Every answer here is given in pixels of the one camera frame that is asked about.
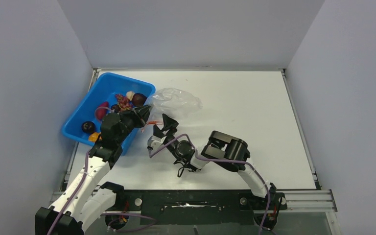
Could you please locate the purple sweet potato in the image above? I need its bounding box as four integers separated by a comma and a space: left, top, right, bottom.
94, 101, 110, 120

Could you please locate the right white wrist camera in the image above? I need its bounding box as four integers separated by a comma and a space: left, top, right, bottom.
147, 136, 166, 153

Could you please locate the small dark lychee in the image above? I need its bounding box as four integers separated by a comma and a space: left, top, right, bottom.
110, 104, 121, 113

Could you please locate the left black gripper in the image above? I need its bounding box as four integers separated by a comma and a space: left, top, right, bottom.
116, 103, 154, 144

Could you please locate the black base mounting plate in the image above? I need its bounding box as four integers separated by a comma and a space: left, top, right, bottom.
108, 189, 288, 225

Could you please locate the white garlic bulb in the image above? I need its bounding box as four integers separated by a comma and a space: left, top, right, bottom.
126, 91, 135, 101

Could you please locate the blue plastic bin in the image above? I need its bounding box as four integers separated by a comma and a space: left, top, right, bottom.
61, 72, 156, 146

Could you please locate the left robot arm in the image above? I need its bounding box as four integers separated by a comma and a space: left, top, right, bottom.
35, 105, 152, 235

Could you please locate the purple grape bunch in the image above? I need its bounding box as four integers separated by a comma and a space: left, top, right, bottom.
115, 94, 134, 111

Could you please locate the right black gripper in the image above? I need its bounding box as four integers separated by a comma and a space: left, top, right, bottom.
154, 113, 183, 162

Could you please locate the dark plum front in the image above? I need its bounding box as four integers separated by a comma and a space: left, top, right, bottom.
81, 121, 96, 135

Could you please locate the clear zip top bag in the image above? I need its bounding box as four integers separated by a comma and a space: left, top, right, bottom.
146, 88, 203, 126

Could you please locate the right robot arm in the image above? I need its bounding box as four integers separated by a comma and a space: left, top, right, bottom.
147, 115, 287, 212

